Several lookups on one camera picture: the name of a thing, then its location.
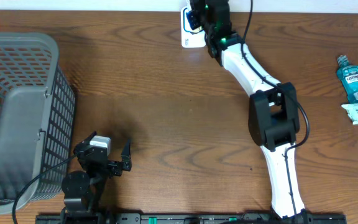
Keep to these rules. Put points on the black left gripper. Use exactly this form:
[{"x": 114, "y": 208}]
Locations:
[{"x": 114, "y": 168}]

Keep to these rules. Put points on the teal mouthwash bottle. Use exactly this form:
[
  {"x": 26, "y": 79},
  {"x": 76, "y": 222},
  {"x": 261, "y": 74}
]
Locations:
[{"x": 348, "y": 75}]

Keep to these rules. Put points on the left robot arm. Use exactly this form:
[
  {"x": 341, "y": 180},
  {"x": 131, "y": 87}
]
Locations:
[{"x": 83, "y": 188}]

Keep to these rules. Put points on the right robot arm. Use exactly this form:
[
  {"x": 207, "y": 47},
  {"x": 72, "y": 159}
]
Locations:
[{"x": 274, "y": 111}]

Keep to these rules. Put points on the white barcode scanner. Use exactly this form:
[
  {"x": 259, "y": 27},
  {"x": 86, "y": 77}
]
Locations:
[{"x": 190, "y": 38}]

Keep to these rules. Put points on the grey plastic shopping basket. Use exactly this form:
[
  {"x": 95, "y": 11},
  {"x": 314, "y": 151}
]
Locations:
[{"x": 37, "y": 107}]

